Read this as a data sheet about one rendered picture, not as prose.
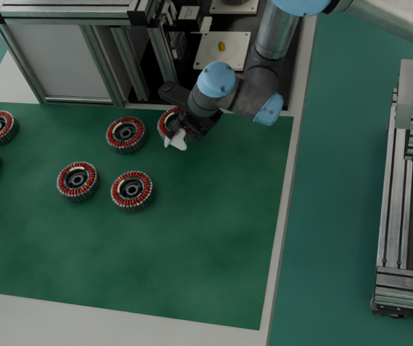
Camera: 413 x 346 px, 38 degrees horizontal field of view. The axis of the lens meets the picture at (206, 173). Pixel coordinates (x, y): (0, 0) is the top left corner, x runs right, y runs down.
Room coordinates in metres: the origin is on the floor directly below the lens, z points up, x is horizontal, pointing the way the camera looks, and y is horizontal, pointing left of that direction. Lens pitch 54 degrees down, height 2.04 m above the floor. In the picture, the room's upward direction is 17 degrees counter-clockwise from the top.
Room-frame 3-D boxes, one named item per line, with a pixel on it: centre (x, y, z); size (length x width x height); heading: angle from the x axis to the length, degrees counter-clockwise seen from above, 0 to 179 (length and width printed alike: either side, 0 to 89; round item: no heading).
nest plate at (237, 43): (1.34, -0.15, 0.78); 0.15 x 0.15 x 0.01; 64
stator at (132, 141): (1.14, 0.18, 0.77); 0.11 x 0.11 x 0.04
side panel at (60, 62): (1.33, 0.30, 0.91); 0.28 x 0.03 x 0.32; 64
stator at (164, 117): (1.06, 0.03, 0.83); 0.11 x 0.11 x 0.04
